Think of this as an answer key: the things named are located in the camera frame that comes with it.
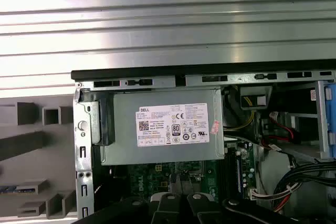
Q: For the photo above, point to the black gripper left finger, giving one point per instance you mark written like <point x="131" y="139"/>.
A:
<point x="168" y="211"/>

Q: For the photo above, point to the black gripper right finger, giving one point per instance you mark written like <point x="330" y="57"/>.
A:
<point x="202" y="211"/>

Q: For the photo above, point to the green motherboard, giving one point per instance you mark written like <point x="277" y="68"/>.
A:
<point x="155" y="182"/>

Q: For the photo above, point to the black RAM slot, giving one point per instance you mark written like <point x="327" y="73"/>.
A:
<point x="226" y="179"/>
<point x="239" y="174"/>
<point x="221" y="182"/>
<point x="233" y="174"/>

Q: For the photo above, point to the grey power supply unit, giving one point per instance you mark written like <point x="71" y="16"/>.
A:
<point x="126" y="119"/>

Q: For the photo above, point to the black PC case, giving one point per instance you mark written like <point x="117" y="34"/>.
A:
<point x="126" y="75"/>

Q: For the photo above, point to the grey plastic parts rack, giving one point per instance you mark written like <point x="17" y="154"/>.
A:
<point x="26" y="166"/>

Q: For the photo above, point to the silver drive cage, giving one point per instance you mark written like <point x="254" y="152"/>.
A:
<point x="320" y="119"/>

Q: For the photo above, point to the RAM stick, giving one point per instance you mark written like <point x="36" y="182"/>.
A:
<point x="15" y="189"/>

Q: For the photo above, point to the small blue drive bracket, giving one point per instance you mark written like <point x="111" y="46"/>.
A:
<point x="333" y="145"/>

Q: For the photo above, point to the large blue drive bracket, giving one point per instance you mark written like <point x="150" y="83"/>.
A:
<point x="331" y="108"/>

